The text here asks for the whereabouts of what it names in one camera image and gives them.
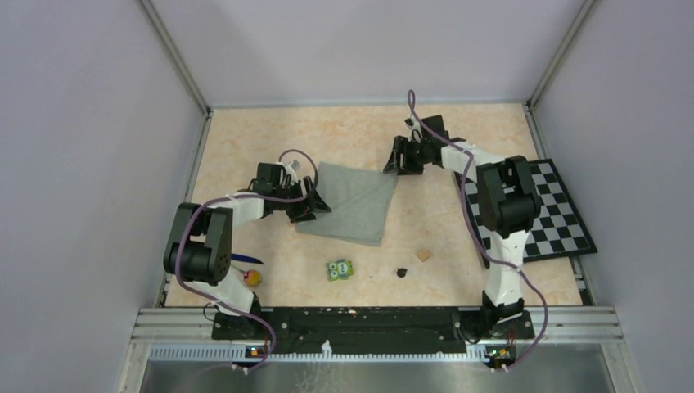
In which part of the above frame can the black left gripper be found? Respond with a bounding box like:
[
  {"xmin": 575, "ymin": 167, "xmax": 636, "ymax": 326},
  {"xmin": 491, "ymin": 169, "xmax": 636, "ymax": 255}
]
[{"xmin": 273, "ymin": 176, "xmax": 331, "ymax": 224}]

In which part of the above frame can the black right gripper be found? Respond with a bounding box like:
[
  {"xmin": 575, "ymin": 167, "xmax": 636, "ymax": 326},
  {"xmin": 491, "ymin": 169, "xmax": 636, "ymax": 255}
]
[{"xmin": 384, "ymin": 136, "xmax": 431, "ymax": 176}]

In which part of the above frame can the grey-green cloth napkin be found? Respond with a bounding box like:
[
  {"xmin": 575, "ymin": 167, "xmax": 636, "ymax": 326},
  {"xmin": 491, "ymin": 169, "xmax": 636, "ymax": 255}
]
[{"xmin": 296, "ymin": 162, "xmax": 398, "ymax": 246}]

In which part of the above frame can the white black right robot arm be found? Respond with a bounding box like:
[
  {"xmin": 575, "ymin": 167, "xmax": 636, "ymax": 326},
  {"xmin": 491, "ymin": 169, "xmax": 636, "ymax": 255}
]
[{"xmin": 287, "ymin": 115, "xmax": 542, "ymax": 337}]

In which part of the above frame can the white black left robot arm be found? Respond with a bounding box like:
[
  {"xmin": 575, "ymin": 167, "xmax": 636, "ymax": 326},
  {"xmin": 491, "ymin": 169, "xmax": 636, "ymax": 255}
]
[{"xmin": 163, "ymin": 162, "xmax": 331, "ymax": 339}]

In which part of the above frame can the green owl toy block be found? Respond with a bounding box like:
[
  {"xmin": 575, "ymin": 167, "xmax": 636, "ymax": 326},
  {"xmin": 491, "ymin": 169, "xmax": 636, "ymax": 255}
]
[{"xmin": 326, "ymin": 259, "xmax": 354, "ymax": 282}]

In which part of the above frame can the red yellow ball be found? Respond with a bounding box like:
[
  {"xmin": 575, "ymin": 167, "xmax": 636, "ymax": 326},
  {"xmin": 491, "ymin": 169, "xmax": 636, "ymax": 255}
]
[{"xmin": 243, "ymin": 269, "xmax": 263, "ymax": 287}]

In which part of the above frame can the blue pen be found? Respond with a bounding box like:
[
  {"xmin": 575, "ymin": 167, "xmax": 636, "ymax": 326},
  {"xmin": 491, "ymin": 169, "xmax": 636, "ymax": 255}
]
[{"xmin": 231, "ymin": 254, "xmax": 264, "ymax": 264}]

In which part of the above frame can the small tan wooden block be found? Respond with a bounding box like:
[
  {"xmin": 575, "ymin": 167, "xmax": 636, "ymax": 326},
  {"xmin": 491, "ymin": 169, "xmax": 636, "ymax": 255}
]
[{"xmin": 416, "ymin": 248, "xmax": 432, "ymax": 262}]

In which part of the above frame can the black white checkerboard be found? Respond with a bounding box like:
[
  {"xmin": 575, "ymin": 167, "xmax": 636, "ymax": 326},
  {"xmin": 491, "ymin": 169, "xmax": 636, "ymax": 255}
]
[{"xmin": 457, "ymin": 158, "xmax": 598, "ymax": 269}]

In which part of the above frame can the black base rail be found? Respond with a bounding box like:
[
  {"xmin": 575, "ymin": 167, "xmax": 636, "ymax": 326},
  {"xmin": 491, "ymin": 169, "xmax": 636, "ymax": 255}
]
[{"xmin": 211, "ymin": 307, "xmax": 535, "ymax": 355}]

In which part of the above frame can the aluminium frame rail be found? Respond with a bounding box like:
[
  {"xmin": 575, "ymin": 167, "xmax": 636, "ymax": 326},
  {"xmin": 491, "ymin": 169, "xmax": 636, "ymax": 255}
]
[{"xmin": 130, "ymin": 307, "xmax": 624, "ymax": 364}]

